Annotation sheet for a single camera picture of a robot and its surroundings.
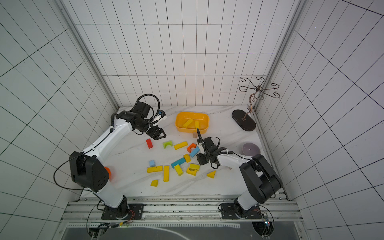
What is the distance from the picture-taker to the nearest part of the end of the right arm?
0.66 m

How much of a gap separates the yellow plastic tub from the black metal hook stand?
0.76ft

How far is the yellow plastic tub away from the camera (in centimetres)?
107
